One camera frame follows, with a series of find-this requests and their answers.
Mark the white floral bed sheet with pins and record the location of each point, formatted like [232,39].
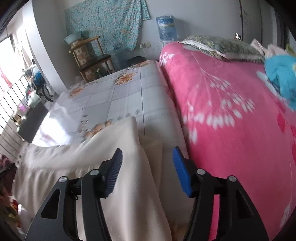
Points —
[140,91]

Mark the grey patterned pillow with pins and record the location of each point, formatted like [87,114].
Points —
[224,49]

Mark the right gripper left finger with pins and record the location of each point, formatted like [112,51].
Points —
[56,219]

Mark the wooden chair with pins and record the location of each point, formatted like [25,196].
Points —
[91,70]

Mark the beige zip jacket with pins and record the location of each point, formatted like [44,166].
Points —
[120,184]

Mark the light blue cloth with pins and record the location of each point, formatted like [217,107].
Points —
[280,71]

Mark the teal plastic basin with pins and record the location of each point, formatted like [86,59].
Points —
[73,37]

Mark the teal floral hanging cloth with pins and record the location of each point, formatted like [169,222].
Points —
[118,23]

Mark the dark low cabinet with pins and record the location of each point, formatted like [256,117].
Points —
[29,126]

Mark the patterned box on chair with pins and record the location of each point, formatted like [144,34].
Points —
[82,55]

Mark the metal balcony railing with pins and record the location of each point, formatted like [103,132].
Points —
[11,98]

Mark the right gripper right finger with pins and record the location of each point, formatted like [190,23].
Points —
[222,209]

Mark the blue water jug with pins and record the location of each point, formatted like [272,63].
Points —
[167,30]

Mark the pink floral blanket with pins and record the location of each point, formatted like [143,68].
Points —
[236,124]

